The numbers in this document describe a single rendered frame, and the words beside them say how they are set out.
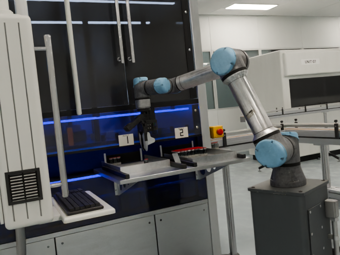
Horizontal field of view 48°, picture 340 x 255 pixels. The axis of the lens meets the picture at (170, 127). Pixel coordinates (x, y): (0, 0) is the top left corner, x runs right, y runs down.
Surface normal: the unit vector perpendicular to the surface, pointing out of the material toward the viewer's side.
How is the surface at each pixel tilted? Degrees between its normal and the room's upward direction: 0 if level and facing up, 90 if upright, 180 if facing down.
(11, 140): 90
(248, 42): 90
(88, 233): 90
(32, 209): 90
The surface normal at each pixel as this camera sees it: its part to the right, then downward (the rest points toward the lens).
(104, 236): 0.43, 0.00
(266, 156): -0.51, 0.21
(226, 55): -0.65, 0.00
